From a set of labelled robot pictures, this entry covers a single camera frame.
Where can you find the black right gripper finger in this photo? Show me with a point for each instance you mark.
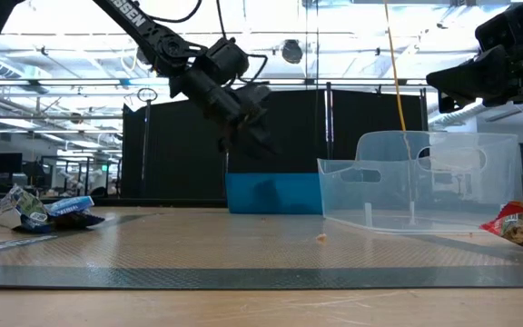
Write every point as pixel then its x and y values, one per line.
pixel 456 105
pixel 475 77

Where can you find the blue white granola bar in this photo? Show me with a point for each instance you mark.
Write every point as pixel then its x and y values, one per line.
pixel 68 205

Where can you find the white green granola bar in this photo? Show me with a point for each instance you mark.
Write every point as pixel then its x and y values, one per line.
pixel 18 206

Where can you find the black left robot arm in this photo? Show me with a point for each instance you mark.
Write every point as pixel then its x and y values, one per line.
pixel 152 34

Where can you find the granola crumb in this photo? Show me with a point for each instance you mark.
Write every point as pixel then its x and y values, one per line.
pixel 321 237

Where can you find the black partition panel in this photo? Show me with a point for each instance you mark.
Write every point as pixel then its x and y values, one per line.
pixel 175 150

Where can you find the blue plastic bin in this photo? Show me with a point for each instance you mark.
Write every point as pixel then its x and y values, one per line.
pixel 270 193

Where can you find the round black ceiling device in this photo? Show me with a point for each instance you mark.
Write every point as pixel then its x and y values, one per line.
pixel 292 51

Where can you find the clear plastic bin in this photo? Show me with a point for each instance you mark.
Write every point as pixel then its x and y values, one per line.
pixel 425 200

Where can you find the dark background monitor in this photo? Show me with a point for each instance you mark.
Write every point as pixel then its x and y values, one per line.
pixel 6 163

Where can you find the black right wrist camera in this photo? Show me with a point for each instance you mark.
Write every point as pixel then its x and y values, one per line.
pixel 516 27

